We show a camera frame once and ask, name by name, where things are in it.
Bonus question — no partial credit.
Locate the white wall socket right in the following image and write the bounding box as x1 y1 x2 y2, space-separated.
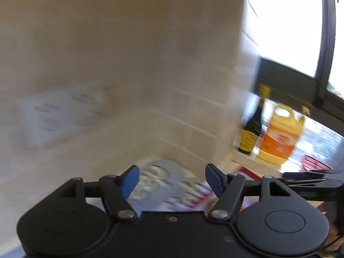
68 83 110 127

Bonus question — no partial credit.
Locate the white wall socket left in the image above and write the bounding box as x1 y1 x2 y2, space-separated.
19 90 73 147

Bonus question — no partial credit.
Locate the person left hand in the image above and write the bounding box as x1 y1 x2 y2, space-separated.
317 202 343 252

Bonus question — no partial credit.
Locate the dark soy sauce bottle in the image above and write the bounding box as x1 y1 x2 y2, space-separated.
238 84 271 155

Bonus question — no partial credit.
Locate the yellow detergent jug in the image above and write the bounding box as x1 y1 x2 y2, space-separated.
257 104 306 166

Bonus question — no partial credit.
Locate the red white cardboard box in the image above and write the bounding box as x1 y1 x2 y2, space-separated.
187 164 261 218

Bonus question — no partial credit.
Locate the red plastic basket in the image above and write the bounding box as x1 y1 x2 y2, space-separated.
301 155 332 171

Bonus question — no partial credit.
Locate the white wall socket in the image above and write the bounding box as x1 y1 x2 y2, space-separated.
68 83 110 127
19 90 73 147

